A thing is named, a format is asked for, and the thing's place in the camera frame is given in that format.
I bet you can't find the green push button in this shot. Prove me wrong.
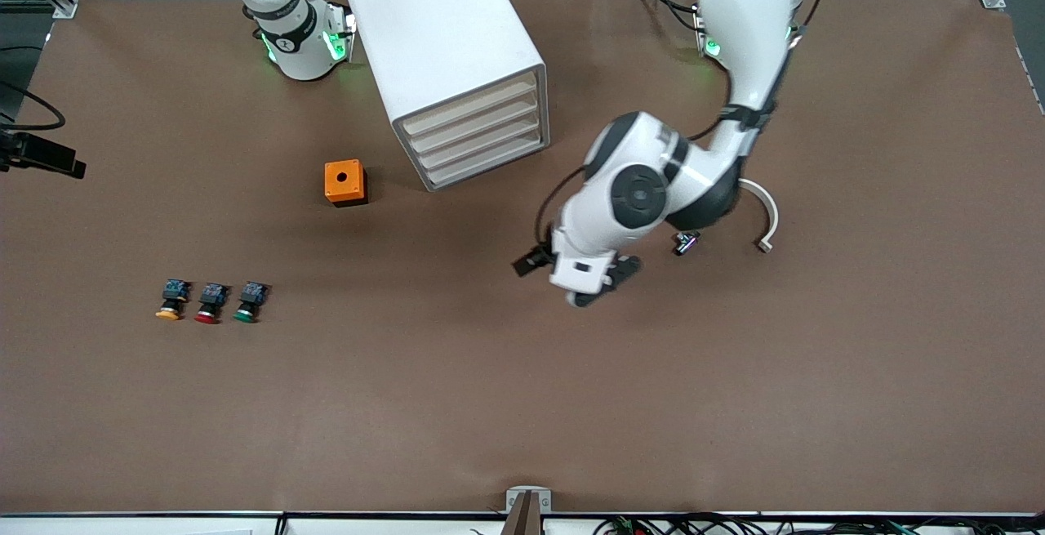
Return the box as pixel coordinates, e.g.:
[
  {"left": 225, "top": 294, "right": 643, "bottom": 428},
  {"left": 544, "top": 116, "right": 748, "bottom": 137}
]
[{"left": 233, "top": 281, "right": 270, "bottom": 323}]

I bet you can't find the yellow push button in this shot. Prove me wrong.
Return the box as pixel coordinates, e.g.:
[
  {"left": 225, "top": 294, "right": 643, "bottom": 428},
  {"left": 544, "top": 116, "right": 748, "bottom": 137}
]
[{"left": 155, "top": 279, "right": 193, "bottom": 322}]

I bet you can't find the red push button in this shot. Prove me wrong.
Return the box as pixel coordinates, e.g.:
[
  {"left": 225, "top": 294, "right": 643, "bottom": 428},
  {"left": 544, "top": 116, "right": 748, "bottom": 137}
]
[{"left": 194, "top": 282, "right": 232, "bottom": 325}]

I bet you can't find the brown table mat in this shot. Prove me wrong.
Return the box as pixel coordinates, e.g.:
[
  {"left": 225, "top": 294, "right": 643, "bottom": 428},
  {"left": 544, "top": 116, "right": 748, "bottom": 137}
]
[{"left": 0, "top": 0, "right": 1045, "bottom": 515}]

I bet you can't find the orange box with hole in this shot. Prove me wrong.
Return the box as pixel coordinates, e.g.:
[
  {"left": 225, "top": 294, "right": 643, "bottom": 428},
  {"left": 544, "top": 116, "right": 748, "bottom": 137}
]
[{"left": 324, "top": 159, "right": 368, "bottom": 207}]

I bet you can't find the white curved bracket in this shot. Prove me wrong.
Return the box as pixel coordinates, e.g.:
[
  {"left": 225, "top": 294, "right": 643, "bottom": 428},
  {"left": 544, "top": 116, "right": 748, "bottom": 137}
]
[{"left": 735, "top": 178, "right": 780, "bottom": 254}]

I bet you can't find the grey metal table bracket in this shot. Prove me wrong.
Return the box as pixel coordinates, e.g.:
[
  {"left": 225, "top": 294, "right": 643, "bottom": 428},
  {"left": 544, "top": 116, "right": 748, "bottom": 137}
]
[{"left": 506, "top": 486, "right": 552, "bottom": 514}]

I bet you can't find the brown upright post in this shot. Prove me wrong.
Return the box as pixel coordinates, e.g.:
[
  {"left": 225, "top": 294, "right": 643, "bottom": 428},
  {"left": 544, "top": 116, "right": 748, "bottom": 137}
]
[{"left": 502, "top": 491, "right": 544, "bottom": 535}]

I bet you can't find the black arm base cable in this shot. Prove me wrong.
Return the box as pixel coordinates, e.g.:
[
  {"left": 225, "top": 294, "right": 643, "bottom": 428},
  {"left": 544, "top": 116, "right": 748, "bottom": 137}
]
[{"left": 629, "top": 0, "right": 705, "bottom": 29}]

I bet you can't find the black cable bundle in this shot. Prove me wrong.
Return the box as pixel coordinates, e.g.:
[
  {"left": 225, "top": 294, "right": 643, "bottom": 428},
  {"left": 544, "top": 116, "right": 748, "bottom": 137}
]
[{"left": 594, "top": 514, "right": 1045, "bottom": 535}]

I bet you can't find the white table edge rail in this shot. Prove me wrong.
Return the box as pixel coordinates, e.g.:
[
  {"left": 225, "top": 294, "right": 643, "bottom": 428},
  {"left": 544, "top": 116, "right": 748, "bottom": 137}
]
[{"left": 0, "top": 511, "right": 1045, "bottom": 535}]

